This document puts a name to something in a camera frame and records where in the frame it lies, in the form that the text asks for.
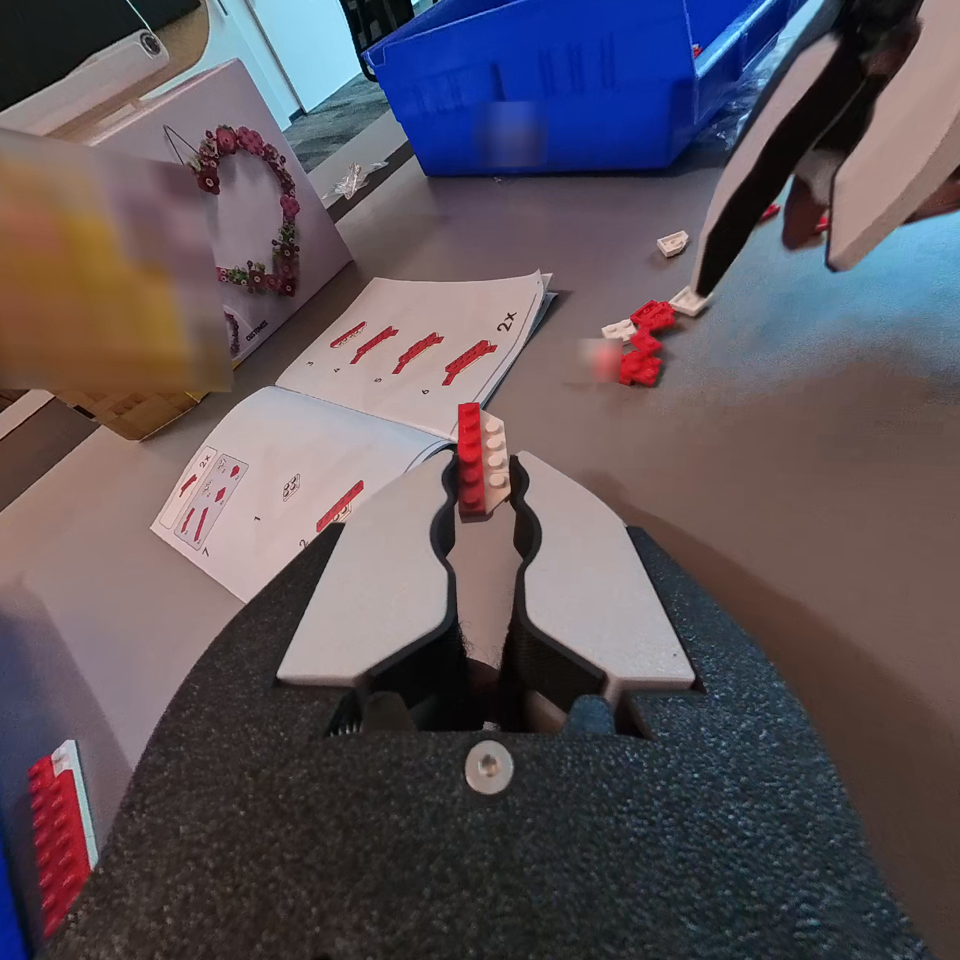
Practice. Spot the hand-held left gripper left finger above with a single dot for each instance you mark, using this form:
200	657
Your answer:
367	585

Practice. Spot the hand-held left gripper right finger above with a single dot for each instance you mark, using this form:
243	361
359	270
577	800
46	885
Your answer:
600	592

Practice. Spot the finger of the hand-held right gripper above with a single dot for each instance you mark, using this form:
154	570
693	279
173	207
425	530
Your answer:
757	142
900	142

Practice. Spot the narrow red white brick assembly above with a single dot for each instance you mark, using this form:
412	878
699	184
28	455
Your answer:
476	465

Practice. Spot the white wedge brick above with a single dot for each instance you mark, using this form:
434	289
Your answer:
616	330
673	244
690	301

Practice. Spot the red wedge brick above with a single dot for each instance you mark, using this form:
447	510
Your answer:
652	315
645	343
641	371

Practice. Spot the grey desk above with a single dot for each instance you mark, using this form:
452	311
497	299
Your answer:
750	487

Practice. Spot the clear plastic bag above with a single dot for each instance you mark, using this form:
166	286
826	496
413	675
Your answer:
750	112

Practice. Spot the blue plastic bin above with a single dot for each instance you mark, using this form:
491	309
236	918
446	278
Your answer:
570	82

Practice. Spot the brick instruction booklet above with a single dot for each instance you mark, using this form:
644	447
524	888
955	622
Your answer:
420	315

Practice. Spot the cardboard box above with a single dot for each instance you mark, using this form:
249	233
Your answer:
142	416

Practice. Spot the flower heart print set box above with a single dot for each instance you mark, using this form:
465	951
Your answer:
255	225

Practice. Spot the wide red white brick assembly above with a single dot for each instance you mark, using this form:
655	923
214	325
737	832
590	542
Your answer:
60	832

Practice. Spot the black object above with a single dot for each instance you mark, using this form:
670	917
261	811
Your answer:
375	30

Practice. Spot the clear plastic wrapper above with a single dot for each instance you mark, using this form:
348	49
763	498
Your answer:
352	180

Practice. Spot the black and white device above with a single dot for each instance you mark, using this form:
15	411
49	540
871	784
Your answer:
82	45

